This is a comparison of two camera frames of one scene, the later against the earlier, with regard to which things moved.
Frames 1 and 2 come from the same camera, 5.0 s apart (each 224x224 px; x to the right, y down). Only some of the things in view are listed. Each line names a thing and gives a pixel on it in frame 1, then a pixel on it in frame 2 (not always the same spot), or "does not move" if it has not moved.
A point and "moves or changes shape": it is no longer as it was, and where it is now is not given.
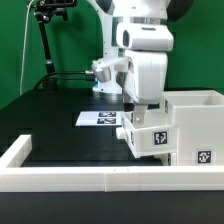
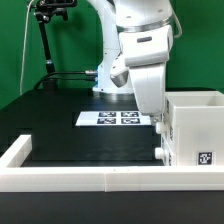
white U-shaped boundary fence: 16,178 does not move
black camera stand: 44,12 does not move
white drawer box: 160,134 moves or changes shape
